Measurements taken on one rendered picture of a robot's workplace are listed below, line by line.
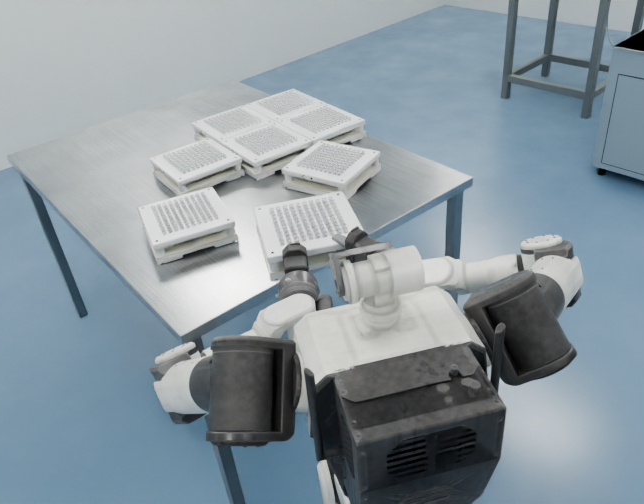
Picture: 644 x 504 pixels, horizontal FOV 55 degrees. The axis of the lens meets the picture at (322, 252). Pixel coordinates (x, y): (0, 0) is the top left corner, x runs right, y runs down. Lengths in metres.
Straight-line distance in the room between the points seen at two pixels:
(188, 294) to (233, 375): 0.84
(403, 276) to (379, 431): 0.21
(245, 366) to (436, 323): 0.28
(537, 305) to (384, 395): 0.29
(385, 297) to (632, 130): 3.05
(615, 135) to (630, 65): 0.39
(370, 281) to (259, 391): 0.22
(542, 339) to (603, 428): 1.55
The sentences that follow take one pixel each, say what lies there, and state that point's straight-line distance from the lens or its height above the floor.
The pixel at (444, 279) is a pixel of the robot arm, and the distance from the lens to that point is 1.28.
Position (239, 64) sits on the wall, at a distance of 5.80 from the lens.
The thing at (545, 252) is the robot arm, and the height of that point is 1.19.
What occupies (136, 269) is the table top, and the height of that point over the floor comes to 0.86.
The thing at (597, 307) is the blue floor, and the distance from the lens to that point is 3.00.
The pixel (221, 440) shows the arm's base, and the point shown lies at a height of 1.19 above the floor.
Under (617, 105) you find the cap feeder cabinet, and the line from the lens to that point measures 3.82.
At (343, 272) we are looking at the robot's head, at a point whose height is 1.35.
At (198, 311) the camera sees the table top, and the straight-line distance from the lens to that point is 1.64.
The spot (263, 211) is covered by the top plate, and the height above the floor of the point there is 1.04.
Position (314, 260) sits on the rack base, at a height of 1.00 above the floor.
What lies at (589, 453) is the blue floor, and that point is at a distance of 2.43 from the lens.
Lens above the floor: 1.87
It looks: 35 degrees down
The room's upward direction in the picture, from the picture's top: 6 degrees counter-clockwise
